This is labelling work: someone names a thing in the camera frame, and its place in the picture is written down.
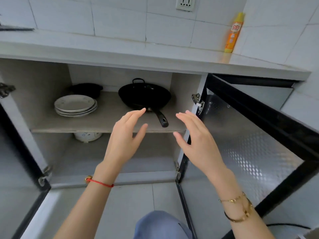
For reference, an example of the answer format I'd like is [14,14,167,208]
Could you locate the person's left hand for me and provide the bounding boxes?
[103,108,149,170]

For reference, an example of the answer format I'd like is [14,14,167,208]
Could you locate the person's right hand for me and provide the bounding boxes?
[173,110,228,178]

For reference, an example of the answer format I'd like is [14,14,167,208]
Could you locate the glass wok lid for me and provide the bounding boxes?
[125,78,162,93]

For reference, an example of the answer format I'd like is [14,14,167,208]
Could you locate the person's blue trouser leg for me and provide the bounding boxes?
[133,210,193,239]

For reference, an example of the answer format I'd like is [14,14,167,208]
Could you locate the black wok with handle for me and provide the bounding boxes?
[118,83,172,128]

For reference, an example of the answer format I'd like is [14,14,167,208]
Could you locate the thin gold chain bracelet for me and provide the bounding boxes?
[219,192,247,204]

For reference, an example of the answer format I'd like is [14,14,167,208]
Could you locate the person's right forearm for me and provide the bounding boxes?
[209,168,275,239]

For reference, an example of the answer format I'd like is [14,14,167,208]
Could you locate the gold bangle bracelet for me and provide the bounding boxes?
[223,197,254,223]

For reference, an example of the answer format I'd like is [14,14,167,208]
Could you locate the black cooking pot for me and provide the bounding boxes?
[69,83,104,99]

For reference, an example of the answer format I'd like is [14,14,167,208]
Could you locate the white plate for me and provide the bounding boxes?
[55,104,98,117]
[54,101,98,115]
[54,94,96,113]

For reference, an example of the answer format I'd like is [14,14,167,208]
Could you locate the red string bracelet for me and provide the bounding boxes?
[85,176,115,188]

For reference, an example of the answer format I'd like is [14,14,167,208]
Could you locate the grey cabinet shelf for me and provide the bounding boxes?
[30,91,188,134]

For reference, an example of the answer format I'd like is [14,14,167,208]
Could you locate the white wall socket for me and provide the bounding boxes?
[176,0,196,12]

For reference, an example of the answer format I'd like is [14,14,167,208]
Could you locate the white rice cooker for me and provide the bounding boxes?
[74,132,103,143]

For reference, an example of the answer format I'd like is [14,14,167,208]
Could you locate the orange spray bottle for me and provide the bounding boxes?
[224,12,245,53]

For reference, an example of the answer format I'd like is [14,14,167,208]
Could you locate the black cable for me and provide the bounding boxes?
[266,223,312,230]

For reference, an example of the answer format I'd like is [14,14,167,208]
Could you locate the black framed metal cabinet door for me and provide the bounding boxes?
[0,97,52,239]
[175,74,319,239]

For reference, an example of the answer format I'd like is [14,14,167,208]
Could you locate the person's left forearm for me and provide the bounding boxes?
[53,160,125,239]

